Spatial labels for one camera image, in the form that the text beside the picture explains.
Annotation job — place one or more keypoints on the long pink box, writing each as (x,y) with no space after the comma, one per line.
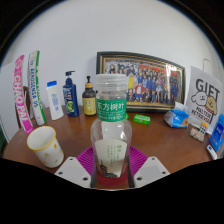
(21,100)

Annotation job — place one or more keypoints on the small orange white box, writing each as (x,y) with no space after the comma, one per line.
(204,127)

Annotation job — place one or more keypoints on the white yellow-rimmed cup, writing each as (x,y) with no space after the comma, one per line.
(48,151)

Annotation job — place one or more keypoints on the framed group photo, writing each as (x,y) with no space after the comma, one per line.
(146,83)

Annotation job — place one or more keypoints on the amber pump bottle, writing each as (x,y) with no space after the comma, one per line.
(89,103)

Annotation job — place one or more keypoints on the blue tissue pack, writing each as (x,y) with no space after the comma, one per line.
(176,118)

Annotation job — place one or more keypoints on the clear green-label drink bottle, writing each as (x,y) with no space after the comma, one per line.
(111,133)

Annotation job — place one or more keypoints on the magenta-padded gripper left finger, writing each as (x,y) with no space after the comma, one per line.
(72,170)

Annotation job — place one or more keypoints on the flat round red coaster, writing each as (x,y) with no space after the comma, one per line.
(111,181)

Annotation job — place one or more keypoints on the white blue-capped lotion bottle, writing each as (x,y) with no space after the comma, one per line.
(55,103)

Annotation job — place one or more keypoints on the small patterned snack packet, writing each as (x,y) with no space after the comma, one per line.
(196,135)

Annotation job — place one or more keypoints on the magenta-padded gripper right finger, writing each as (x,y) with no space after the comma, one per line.
(151,170)

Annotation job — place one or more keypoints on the white remote control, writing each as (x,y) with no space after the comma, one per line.
(212,152)

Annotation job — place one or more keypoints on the blue detergent bottle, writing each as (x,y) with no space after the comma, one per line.
(218,133)

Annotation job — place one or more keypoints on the white flat board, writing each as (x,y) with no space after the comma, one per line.
(6,106)

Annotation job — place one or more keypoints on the white paper gift bag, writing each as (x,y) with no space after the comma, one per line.
(205,96)

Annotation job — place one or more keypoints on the dark blue pump bottle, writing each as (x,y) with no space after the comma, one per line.
(70,100)

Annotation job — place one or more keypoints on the long white green box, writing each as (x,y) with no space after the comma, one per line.
(36,90)

